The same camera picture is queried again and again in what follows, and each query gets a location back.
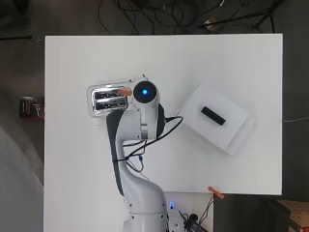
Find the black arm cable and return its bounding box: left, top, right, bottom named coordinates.
left=116, top=115, right=184, bottom=162

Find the small black camera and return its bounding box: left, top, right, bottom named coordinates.
left=184, top=213, right=200, bottom=232

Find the white stand box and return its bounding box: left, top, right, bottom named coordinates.
left=176, top=82, right=251, bottom=151
left=224, top=116, right=256, bottom=156

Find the black block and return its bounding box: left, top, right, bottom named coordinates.
left=200, top=106, right=227, bottom=127

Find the black tripod stand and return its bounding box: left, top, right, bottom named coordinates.
left=196, top=0, right=285, bottom=34

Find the orange clamp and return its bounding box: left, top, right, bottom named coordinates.
left=207, top=186, right=225, bottom=200

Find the thin white cable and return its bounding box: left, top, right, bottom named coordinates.
left=283, top=116, right=309, bottom=124

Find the steel toaster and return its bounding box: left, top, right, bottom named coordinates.
left=85, top=82, right=134, bottom=119

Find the orange toast slice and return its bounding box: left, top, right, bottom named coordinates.
left=117, top=88, right=133, bottom=98

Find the black floor cables tangle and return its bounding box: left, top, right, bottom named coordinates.
left=98, top=0, right=202, bottom=36

